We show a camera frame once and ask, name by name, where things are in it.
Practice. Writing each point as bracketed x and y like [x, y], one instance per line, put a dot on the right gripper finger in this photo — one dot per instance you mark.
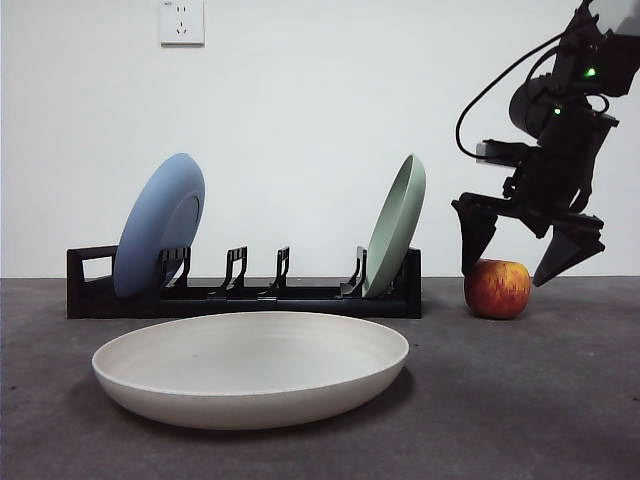
[475, 235]
[567, 255]

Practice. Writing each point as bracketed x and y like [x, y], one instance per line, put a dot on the red yellow apple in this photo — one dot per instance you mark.
[500, 295]

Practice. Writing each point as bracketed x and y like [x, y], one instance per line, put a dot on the pale yellow plate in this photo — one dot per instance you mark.
[250, 390]

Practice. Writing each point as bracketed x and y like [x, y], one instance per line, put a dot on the green plate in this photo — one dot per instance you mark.
[395, 235]

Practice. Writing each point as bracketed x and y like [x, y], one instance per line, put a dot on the blue plate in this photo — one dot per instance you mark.
[150, 225]

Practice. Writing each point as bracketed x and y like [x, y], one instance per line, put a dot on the black plate rack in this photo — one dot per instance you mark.
[80, 300]

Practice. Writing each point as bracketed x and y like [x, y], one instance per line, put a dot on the pale grey camera box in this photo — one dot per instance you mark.
[485, 149]

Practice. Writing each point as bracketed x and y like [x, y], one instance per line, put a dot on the white wall socket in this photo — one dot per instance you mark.
[182, 25]

